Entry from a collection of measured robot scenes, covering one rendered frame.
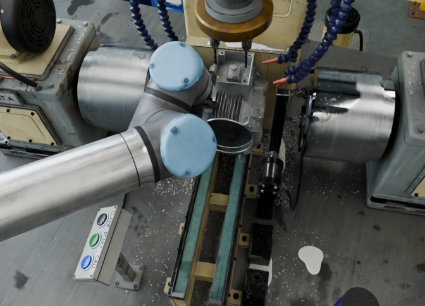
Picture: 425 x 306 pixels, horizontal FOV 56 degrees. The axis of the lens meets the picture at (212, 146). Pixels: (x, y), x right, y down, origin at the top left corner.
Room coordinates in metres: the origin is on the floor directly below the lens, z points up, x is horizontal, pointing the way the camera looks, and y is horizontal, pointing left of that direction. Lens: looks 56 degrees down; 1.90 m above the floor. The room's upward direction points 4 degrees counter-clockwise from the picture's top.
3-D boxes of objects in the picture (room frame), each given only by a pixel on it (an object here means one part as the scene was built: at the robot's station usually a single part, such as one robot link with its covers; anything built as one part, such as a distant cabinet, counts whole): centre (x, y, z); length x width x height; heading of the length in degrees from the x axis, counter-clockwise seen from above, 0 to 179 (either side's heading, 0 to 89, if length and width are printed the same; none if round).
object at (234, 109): (0.72, -0.06, 1.01); 0.20 x 0.19 x 0.19; 166
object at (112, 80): (0.81, 0.28, 1.04); 0.37 x 0.25 x 0.25; 76
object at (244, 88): (0.76, -0.07, 1.11); 0.12 x 0.11 x 0.07; 166
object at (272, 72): (0.88, -0.10, 0.97); 0.30 x 0.11 x 0.34; 76
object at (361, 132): (0.65, -0.38, 1.04); 0.41 x 0.25 x 0.25; 76
